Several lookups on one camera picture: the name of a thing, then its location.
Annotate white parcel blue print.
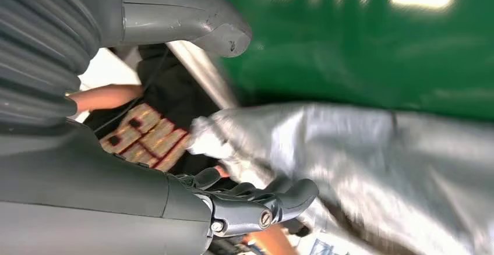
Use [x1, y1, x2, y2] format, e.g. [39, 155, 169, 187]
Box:
[295, 232, 350, 255]

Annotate person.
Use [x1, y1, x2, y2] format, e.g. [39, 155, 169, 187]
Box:
[83, 44, 238, 192]

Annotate silver conveyor side rail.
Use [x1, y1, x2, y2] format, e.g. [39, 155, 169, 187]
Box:
[165, 40, 239, 110]

